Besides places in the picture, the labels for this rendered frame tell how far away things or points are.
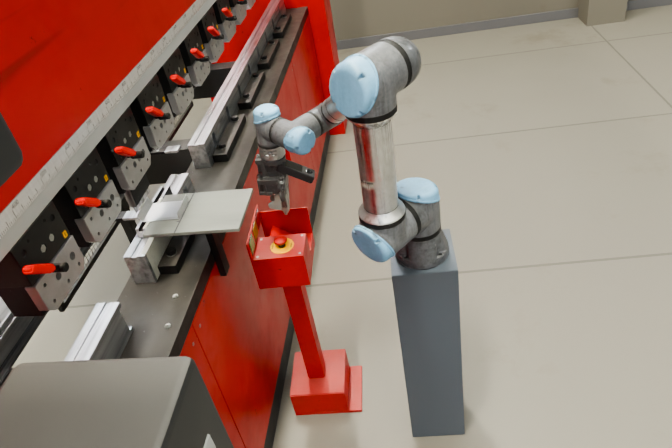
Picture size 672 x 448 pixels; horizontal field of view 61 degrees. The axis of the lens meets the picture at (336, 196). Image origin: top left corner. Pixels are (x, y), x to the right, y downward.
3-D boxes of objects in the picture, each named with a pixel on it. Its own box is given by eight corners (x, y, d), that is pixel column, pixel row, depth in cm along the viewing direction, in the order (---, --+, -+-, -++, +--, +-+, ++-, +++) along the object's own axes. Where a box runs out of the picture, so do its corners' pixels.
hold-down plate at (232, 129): (228, 161, 199) (226, 154, 198) (214, 162, 200) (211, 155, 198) (246, 120, 223) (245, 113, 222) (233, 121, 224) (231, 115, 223)
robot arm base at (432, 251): (445, 231, 166) (443, 204, 161) (452, 267, 154) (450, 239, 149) (393, 236, 168) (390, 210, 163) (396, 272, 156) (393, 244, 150)
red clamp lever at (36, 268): (34, 264, 98) (69, 261, 108) (12, 265, 99) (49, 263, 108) (34, 274, 98) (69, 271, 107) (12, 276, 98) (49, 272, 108)
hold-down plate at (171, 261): (179, 273, 154) (175, 265, 152) (160, 274, 155) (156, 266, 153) (208, 207, 178) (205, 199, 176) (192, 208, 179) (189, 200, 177)
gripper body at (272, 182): (263, 183, 175) (257, 149, 168) (291, 182, 175) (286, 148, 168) (259, 198, 169) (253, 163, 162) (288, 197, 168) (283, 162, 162)
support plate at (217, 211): (239, 231, 146) (238, 228, 145) (143, 237, 150) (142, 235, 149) (253, 190, 160) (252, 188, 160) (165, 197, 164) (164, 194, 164)
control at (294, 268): (310, 285, 174) (299, 239, 163) (259, 289, 175) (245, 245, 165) (315, 242, 190) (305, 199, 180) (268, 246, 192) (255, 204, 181)
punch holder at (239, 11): (239, 26, 237) (229, -15, 228) (220, 28, 238) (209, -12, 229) (247, 14, 249) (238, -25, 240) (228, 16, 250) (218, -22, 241)
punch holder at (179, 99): (181, 117, 172) (163, 65, 163) (155, 119, 174) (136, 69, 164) (195, 95, 185) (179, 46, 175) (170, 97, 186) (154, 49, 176)
